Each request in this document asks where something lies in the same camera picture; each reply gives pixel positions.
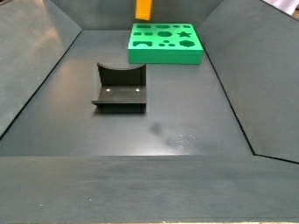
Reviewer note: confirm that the orange rectangular block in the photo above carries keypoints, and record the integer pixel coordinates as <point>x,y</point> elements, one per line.
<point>143,9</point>

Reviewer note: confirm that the green shape sorting board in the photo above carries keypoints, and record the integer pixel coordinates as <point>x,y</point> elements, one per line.
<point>165,44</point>

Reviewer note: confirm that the black curved holder bracket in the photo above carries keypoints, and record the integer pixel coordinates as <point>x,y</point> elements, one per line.
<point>122,93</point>

